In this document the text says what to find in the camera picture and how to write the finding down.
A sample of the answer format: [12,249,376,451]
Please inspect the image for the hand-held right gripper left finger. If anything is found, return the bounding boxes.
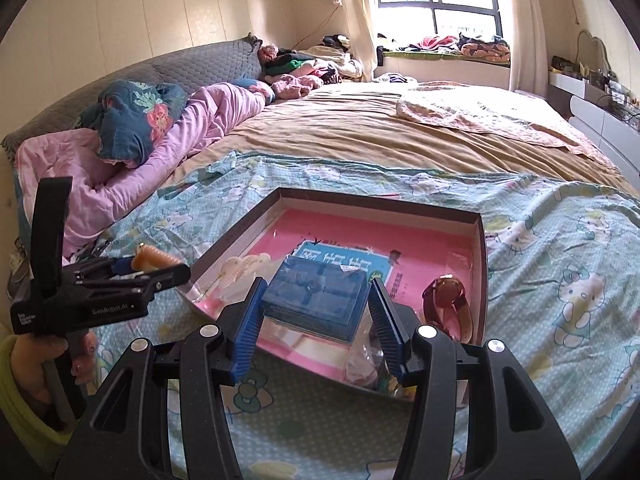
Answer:
[54,276,271,480]

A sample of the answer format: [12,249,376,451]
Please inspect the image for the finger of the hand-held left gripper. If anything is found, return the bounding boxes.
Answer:
[75,264,193,296]
[75,257,136,274]

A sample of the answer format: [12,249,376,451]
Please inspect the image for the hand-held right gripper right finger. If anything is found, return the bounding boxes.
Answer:
[367,277,583,480]

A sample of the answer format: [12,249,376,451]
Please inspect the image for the orange bead bracelet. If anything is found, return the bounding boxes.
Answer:
[132,244,178,273]

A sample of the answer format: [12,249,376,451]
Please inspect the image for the rose gold wristwatch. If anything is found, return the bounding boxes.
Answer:
[421,274,475,345]

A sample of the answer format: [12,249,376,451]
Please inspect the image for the blue gift box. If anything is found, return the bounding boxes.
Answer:
[261,255,372,343]

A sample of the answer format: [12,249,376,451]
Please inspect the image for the shallow cardboard box pink lining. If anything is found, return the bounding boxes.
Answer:
[180,187,488,401]

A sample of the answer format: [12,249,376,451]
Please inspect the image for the person's left forearm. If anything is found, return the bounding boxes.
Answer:
[0,335,81,461]

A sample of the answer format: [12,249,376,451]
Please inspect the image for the person's left hand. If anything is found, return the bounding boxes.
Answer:
[10,332,98,406]

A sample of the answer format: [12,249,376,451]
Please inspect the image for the clear plastic bag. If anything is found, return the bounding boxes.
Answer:
[345,330,401,391]

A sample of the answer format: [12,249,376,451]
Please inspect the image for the white pearly hair clip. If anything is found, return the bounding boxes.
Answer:
[220,255,273,301]

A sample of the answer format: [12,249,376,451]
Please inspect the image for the blue booklet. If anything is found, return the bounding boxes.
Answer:
[290,240,401,286]

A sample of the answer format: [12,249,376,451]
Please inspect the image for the pink quilt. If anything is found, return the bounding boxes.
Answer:
[15,84,273,261]

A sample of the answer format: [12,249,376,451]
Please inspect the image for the blue floral pillow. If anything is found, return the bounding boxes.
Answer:
[75,79,273,168]

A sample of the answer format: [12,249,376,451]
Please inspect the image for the cartoon cat printed sheet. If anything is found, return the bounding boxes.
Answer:
[85,155,640,480]

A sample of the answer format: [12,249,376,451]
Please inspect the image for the brown bed sheet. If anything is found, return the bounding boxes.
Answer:
[170,82,631,196]

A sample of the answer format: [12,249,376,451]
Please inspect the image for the grey quilted headboard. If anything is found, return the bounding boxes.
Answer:
[0,35,263,161]

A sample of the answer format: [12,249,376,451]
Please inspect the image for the pink plush garment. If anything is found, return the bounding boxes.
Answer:
[272,74,323,100]

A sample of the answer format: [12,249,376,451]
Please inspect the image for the pink floral blanket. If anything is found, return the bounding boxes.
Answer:
[396,91,608,163]

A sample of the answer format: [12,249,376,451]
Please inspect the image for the pile of clothes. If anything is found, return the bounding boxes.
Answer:
[257,35,363,101]

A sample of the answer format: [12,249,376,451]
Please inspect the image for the clothes on window seat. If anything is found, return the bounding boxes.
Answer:
[375,32,511,63]

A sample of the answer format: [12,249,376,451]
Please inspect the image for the grey and white desk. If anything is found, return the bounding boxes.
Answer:
[547,70,640,176]

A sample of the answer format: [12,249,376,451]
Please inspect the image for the cream curtain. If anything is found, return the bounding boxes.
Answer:
[325,0,381,81]
[500,0,551,93]

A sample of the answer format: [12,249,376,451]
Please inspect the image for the desk mirror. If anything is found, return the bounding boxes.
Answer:
[575,30,613,78]

